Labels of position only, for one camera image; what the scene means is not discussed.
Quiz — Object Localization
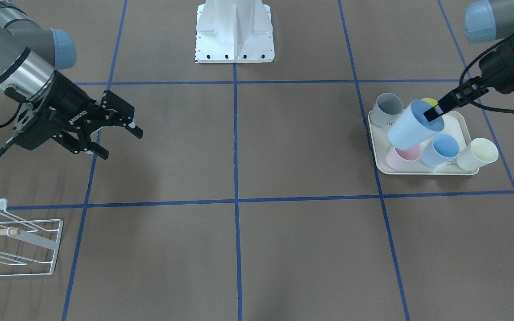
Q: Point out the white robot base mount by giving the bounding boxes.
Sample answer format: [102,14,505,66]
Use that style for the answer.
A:
[195,0,275,64]

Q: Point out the cream white plastic cup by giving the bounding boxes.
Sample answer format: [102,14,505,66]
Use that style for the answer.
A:
[456,138,498,171]

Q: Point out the cream plastic tray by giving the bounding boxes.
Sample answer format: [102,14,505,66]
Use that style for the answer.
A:
[369,111,479,176]

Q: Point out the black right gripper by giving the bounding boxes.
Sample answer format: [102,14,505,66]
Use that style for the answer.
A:
[14,71,143,159]

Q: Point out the yellow plastic cup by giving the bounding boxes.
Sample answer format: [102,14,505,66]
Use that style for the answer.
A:
[422,98,437,107]

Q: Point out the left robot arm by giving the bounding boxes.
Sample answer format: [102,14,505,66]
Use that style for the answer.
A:
[424,0,514,122]

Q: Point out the light blue plastic cup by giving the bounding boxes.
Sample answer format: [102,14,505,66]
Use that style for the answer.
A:
[387,99,445,150]

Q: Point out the grey plastic cup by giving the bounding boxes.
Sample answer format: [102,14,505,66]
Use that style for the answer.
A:
[369,93,404,128]

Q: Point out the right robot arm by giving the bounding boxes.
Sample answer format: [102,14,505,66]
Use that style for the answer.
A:
[0,0,143,159]

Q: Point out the pink plastic cup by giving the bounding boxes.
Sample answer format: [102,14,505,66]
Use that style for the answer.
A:
[385,144,423,170]

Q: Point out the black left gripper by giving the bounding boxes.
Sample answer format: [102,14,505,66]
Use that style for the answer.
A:
[423,38,514,122]

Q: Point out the white wire cup rack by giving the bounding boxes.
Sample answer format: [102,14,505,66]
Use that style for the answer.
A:
[0,198,64,278]

